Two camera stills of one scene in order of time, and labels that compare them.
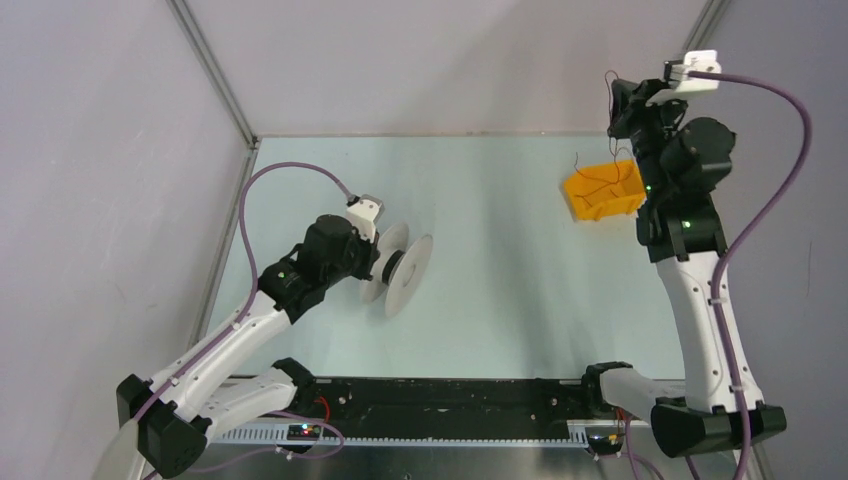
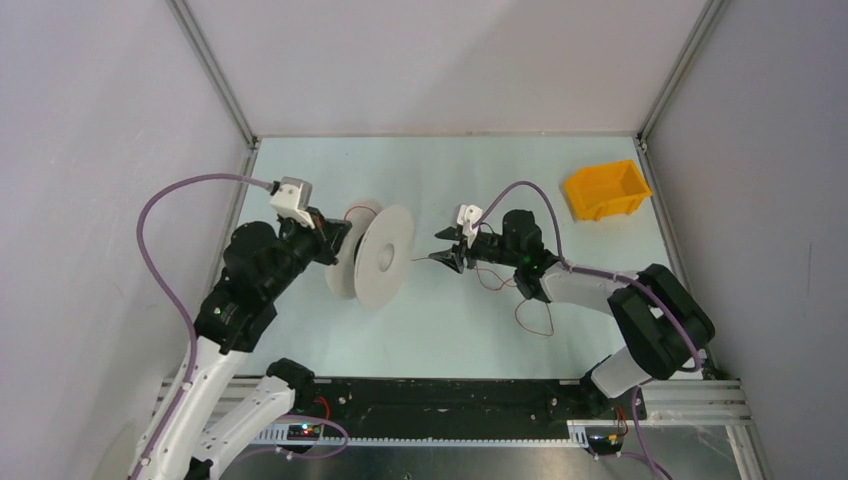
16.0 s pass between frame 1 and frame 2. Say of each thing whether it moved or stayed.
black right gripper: moved
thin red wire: moved
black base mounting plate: stayed
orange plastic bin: stayed
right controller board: stayed
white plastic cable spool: moved
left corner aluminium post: stayed
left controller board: stayed
